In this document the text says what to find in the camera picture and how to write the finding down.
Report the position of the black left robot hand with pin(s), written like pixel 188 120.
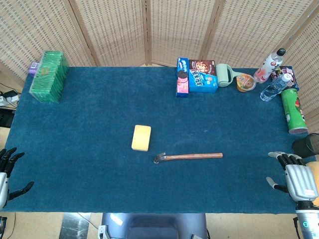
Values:
pixel 4 184

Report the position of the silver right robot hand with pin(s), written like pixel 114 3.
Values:
pixel 299 181

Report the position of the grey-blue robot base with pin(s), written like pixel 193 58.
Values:
pixel 154 226

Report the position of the yellow sponge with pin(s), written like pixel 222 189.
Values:
pixel 141 137

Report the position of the yellow duck toy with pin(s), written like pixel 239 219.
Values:
pixel 314 166

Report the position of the black mesh cup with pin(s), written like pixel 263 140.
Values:
pixel 305 147

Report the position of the black equipment case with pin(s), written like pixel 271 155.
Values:
pixel 6 119

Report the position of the green chips can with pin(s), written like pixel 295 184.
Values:
pixel 294 112

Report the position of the white power strip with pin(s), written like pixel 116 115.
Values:
pixel 11 100

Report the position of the black power adapter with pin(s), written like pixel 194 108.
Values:
pixel 10 94

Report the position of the clear water bottle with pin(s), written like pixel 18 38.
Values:
pixel 272 88

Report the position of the dark purple snack box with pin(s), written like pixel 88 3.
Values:
pixel 292 74

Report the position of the orange jelly cup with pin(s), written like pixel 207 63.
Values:
pixel 245 83

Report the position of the clear box of green packets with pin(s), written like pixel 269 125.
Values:
pixel 48 78

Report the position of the blue table cloth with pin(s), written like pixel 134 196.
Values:
pixel 99 112

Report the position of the small purple box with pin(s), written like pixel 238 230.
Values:
pixel 33 67

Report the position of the white drink bottle black cap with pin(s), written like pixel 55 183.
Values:
pixel 269 65

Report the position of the pale green lint roller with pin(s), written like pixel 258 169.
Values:
pixel 223 74

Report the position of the blue snack box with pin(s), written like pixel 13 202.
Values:
pixel 203 83

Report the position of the brown snack box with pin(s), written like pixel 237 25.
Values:
pixel 202 65

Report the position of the blue Oreo cookie box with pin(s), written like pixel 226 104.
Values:
pixel 182 79

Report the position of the woven folding screen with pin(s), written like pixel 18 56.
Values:
pixel 119 25

